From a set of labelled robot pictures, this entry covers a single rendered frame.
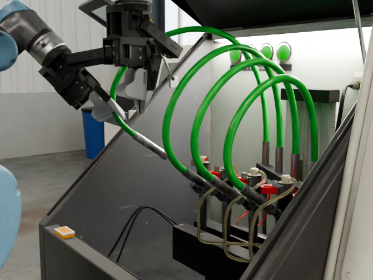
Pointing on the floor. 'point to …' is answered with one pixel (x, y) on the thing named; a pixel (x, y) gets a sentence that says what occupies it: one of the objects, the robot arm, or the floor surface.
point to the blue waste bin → (92, 133)
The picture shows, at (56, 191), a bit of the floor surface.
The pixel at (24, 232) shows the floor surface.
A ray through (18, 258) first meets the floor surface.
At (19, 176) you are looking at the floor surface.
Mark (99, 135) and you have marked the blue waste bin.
